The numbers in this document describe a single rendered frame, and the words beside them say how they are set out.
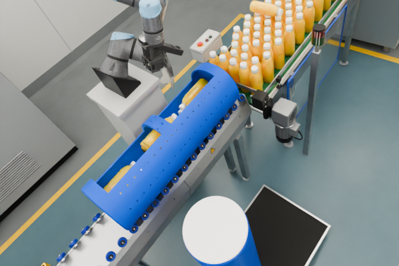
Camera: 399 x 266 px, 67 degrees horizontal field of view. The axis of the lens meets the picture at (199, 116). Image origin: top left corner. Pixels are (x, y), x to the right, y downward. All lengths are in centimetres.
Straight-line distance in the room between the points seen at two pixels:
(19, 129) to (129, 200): 171
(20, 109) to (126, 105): 129
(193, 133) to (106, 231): 64
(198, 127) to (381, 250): 153
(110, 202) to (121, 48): 79
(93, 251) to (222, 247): 64
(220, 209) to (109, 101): 86
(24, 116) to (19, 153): 34
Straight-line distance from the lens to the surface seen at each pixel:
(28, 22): 402
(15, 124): 286
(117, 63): 168
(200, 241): 134
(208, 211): 137
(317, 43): 172
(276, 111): 182
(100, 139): 326
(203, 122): 147
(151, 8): 111
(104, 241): 163
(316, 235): 225
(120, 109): 170
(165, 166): 139
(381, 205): 256
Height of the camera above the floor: 230
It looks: 51 degrees down
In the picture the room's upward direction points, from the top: 20 degrees counter-clockwise
